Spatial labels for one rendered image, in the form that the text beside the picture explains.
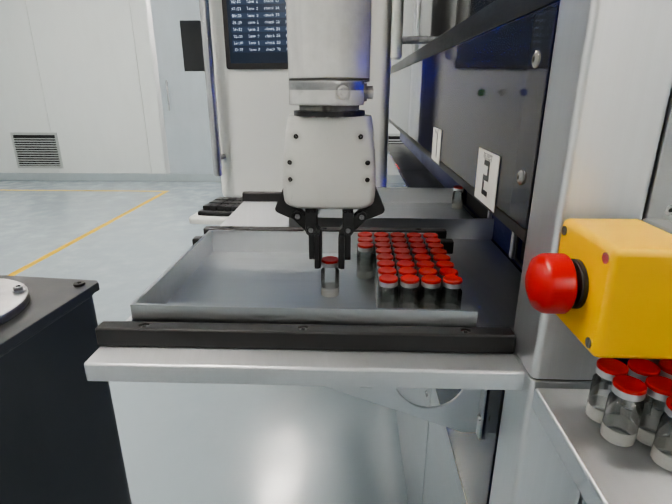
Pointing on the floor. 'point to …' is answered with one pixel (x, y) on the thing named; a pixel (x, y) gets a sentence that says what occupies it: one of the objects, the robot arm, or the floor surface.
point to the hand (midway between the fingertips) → (330, 248)
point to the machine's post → (581, 205)
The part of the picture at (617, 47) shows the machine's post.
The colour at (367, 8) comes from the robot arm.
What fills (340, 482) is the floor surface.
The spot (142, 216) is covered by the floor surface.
